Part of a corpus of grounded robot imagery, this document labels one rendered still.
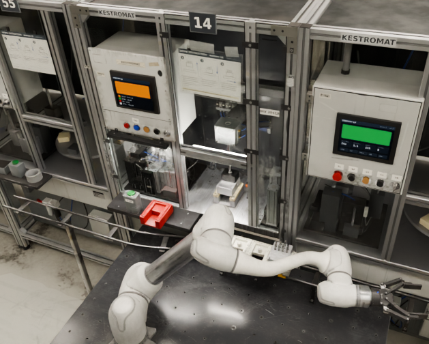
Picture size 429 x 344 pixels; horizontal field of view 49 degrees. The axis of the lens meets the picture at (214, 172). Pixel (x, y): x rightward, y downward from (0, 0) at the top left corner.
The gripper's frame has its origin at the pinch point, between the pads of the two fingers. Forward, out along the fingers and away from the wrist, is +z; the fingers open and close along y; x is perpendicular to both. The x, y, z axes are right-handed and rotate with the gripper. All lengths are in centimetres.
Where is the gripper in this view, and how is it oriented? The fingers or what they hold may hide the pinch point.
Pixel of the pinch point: (421, 301)
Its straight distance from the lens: 216.1
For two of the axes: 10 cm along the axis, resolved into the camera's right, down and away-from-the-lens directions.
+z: 9.9, 0.5, -1.5
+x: -0.7, -7.4, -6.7
